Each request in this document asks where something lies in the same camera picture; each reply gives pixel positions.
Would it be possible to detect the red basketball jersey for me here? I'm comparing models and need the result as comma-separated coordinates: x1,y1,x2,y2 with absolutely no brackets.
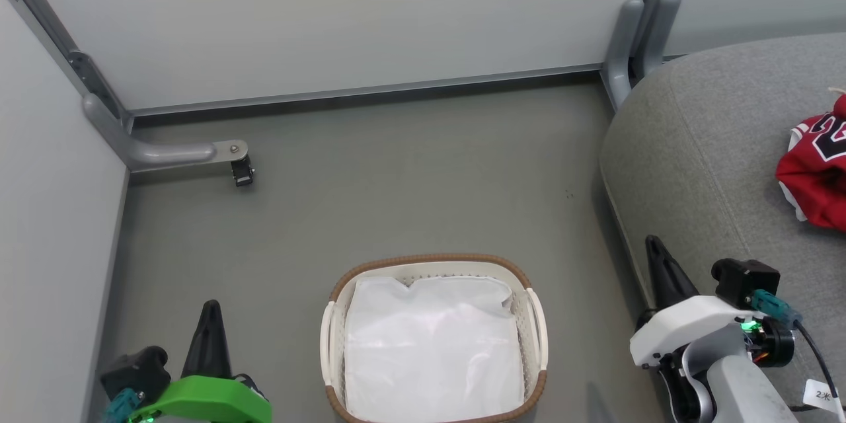
775,94,846,233

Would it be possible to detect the teal camera connector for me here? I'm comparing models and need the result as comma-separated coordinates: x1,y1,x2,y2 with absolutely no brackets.
751,289,803,329
104,388,145,422

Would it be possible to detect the grey partition foot bracket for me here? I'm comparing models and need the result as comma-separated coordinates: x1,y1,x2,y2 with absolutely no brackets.
82,93,249,173

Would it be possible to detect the black camera cable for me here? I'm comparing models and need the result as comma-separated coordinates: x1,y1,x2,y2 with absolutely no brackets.
231,373,270,403
792,319,846,423

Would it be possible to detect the black caster wheel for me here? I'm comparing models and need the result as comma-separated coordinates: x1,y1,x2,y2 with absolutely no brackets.
230,155,256,188

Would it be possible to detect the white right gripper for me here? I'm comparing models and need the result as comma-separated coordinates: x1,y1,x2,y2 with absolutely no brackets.
629,235,762,371

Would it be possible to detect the white basket liner cloth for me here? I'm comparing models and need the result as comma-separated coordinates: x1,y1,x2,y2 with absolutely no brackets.
342,275,527,423

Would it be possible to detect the grey fabric sofa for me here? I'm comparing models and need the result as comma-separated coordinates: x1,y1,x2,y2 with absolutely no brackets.
599,32,846,423

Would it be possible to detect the grey slanted partition post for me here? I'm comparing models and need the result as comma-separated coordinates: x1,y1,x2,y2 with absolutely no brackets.
0,0,134,134

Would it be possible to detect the black right camera cable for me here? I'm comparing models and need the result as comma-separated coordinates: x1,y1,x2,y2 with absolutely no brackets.
792,319,846,423

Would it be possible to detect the black left camera cable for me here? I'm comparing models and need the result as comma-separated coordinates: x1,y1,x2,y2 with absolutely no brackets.
231,373,270,403

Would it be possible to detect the white cable tag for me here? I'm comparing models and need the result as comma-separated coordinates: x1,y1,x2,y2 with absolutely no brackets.
802,379,841,410

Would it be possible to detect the teal left camera connector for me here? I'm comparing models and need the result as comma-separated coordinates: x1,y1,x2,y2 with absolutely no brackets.
104,388,145,422

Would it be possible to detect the grey double partition post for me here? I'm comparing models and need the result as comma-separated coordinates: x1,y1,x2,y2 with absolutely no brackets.
600,0,691,112

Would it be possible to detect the beige plastic laundry basket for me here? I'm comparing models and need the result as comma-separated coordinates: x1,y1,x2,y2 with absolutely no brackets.
320,252,550,423

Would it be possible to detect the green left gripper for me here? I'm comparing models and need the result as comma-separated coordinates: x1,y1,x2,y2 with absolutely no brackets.
128,299,274,423

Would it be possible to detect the teal right camera connector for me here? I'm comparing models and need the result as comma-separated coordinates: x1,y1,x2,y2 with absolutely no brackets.
751,289,803,329

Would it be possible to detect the grey partition bottom rail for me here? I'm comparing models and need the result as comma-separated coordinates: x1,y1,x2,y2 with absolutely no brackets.
127,63,606,118

